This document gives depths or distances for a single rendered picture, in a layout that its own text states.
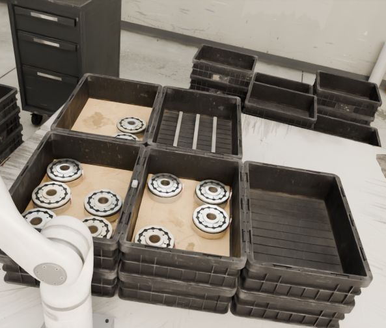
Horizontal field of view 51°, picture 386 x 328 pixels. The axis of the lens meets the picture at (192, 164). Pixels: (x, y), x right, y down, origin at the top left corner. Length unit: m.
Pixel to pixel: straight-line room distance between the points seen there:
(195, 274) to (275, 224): 0.32
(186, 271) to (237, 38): 3.56
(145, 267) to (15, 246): 0.40
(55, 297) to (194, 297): 0.41
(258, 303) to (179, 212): 0.33
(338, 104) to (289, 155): 1.02
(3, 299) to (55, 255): 0.50
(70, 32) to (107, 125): 1.11
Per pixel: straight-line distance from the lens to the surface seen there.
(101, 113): 1.57
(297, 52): 4.37
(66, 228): 0.74
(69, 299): 0.80
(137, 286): 1.09
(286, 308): 1.13
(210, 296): 1.09
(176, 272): 1.02
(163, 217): 1.16
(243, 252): 0.98
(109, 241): 0.96
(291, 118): 2.29
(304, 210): 1.31
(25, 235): 0.69
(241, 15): 4.30
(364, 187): 1.74
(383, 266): 1.46
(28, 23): 2.65
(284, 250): 1.17
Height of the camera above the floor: 1.66
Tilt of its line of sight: 38 degrees down
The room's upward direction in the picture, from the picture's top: 10 degrees clockwise
